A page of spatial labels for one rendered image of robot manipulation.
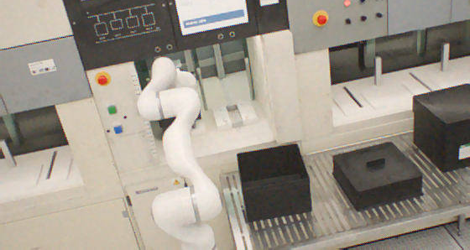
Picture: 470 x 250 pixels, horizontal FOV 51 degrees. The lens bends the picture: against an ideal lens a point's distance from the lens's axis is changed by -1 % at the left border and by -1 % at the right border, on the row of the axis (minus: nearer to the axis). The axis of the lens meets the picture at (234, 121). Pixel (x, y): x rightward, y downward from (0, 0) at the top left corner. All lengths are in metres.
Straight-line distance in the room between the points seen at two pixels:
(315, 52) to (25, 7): 1.22
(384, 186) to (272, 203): 0.45
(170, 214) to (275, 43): 0.90
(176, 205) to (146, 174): 0.82
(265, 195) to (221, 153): 0.44
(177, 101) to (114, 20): 0.51
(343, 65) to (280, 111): 0.70
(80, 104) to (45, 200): 0.54
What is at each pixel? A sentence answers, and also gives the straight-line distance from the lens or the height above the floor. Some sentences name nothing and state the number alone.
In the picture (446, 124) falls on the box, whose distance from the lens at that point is 2.21.
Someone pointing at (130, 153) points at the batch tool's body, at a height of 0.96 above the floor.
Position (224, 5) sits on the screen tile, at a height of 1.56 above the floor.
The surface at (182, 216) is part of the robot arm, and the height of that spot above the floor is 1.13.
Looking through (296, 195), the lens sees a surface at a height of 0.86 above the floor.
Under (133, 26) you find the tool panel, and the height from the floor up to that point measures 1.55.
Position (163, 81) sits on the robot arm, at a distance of 1.84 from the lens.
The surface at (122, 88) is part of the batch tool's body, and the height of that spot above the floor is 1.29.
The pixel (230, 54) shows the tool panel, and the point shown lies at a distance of 3.13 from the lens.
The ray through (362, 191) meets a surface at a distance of 2.07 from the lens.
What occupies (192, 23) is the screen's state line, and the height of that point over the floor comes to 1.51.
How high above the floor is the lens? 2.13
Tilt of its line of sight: 29 degrees down
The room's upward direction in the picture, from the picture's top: 10 degrees counter-clockwise
